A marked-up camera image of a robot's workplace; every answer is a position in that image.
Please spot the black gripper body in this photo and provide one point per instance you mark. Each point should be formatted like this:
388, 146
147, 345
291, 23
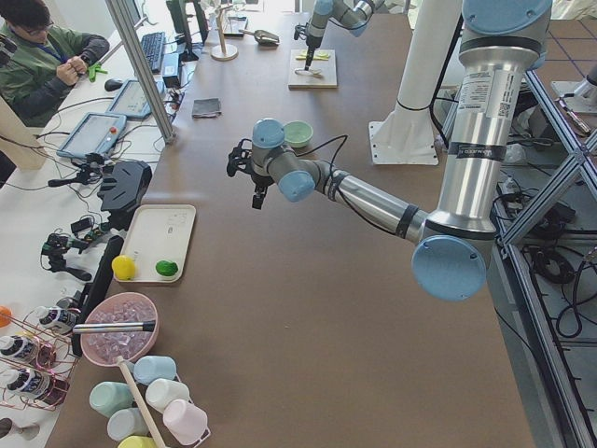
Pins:
258, 180
311, 45

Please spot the white ceramic spoon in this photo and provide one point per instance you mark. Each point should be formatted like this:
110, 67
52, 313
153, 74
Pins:
312, 73

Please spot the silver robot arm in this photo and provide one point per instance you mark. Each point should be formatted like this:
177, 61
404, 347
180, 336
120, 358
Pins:
355, 19
497, 42

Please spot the light green bowl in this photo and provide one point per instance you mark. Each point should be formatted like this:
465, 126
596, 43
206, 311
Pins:
298, 133

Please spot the pink ice bowl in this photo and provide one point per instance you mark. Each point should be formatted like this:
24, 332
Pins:
123, 325

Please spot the yellow plastic knife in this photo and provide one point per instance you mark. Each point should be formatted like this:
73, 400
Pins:
318, 55

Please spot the bamboo cutting board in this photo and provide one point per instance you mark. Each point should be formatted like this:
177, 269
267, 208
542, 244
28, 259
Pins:
322, 73

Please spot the metal scoop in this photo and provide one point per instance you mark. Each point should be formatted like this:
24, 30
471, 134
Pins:
263, 37

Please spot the grey folded cloth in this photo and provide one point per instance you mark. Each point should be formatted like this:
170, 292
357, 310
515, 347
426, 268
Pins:
206, 108

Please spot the wooden mug tree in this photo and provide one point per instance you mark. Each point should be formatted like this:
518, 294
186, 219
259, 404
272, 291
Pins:
223, 52

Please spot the cream cartoon tray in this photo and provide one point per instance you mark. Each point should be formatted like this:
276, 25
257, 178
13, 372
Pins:
158, 231

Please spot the green lime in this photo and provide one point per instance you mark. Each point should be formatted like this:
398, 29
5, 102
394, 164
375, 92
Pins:
166, 268

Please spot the teach pendant far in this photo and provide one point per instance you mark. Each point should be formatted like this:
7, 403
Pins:
130, 101

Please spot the teach pendant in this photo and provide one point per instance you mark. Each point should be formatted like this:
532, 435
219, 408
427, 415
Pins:
96, 133
130, 101

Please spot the black keyboard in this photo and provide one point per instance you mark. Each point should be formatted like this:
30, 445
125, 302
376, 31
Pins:
152, 45

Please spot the teach pendant near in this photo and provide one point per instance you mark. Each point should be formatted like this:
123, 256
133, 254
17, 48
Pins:
96, 133

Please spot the yellow lemon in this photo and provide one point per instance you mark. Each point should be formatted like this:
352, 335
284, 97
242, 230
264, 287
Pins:
123, 268

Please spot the seated person green jacket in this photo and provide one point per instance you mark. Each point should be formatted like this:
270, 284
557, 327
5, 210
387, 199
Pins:
48, 62

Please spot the copper bottle rack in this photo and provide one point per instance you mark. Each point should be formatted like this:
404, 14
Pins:
36, 362

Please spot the aluminium frame post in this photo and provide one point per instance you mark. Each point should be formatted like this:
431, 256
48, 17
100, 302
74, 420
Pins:
125, 27

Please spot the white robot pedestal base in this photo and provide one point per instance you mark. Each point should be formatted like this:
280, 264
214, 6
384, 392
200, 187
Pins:
406, 136

